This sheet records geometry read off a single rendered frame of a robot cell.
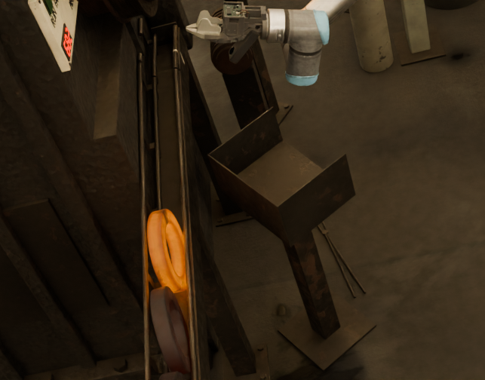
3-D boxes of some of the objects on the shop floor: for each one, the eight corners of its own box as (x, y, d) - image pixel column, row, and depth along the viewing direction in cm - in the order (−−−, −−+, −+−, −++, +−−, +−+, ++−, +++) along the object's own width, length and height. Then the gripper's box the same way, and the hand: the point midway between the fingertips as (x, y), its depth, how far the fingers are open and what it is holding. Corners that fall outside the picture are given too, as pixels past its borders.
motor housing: (249, 173, 319) (206, 49, 282) (245, 130, 335) (204, 7, 297) (287, 164, 317) (248, 38, 280) (280, 121, 333) (244, -3, 296)
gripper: (265, 0, 253) (185, -2, 251) (268, 19, 246) (186, 18, 244) (263, 26, 259) (185, 25, 257) (265, 47, 252) (185, 45, 250)
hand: (190, 31), depth 253 cm, fingers closed
